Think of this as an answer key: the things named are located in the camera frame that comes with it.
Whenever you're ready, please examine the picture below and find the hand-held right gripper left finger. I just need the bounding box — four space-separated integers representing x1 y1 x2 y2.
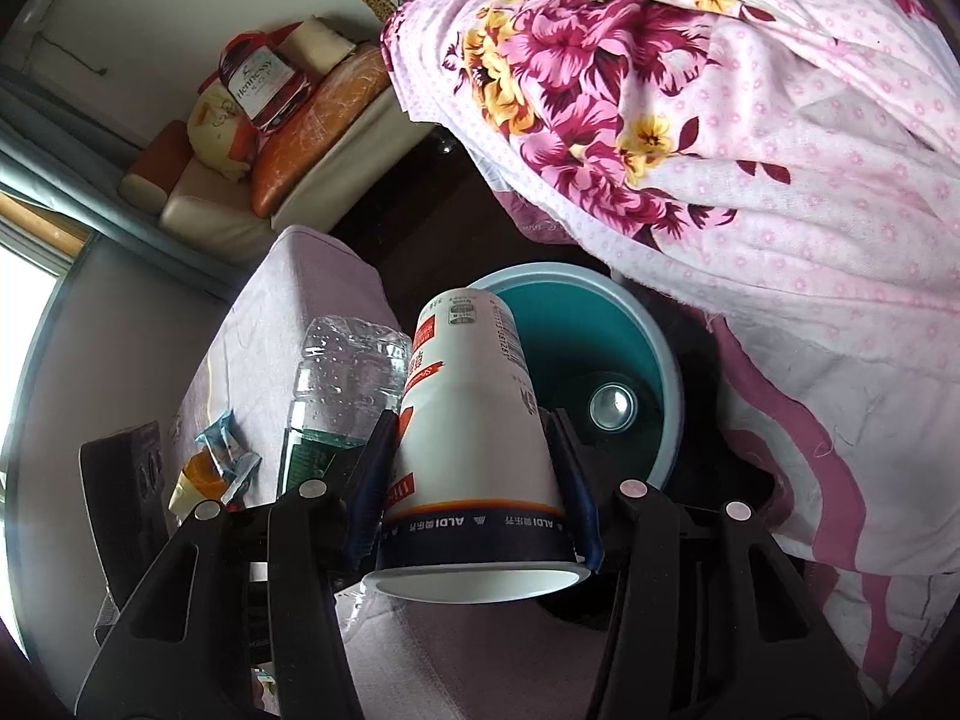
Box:
71 409 402 720

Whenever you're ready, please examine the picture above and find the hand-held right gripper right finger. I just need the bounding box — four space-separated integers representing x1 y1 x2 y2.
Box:
551 409 875 720

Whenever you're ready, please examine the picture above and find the white paper cup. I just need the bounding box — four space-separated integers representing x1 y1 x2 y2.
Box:
362 286 590 605

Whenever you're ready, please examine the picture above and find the clear plastic bottle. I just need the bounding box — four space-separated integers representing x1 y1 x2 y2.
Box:
279 315 413 500

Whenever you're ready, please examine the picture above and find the blue snack wrapper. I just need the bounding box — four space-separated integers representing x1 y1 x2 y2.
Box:
196 409 262 507

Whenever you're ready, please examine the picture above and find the teal round bin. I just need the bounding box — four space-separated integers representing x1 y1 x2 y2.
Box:
466 262 687 511

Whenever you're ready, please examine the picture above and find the white yellow snack wrapper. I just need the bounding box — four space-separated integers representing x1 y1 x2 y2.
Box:
166 448 226 522

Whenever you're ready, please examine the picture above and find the metal can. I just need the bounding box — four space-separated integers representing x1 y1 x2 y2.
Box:
589 382 638 428

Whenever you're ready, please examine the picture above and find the grey pink tablecloth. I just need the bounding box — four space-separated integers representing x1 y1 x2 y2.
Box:
169 225 616 720

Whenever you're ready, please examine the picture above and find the pink white quilt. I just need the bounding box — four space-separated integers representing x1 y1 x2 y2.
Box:
491 187 960 720

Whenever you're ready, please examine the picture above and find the cream leather sofa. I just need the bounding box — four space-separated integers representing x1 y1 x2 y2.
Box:
120 37 443 245

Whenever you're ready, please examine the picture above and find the orange leather cushion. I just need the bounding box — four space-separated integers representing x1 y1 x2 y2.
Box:
251 45 391 217

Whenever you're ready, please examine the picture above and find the yellow plush toy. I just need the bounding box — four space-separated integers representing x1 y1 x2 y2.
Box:
187 86 260 181

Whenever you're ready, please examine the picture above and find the red gift bag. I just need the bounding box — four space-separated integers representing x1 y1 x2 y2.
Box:
217 30 320 136

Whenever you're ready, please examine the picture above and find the pink floral blanket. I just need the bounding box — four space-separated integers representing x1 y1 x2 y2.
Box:
381 0 960 361

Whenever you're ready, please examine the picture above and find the beige pillow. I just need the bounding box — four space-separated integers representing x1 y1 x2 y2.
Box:
289 15 357 76

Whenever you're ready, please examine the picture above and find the grey window frame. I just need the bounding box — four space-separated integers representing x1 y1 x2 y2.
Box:
0 67 248 301

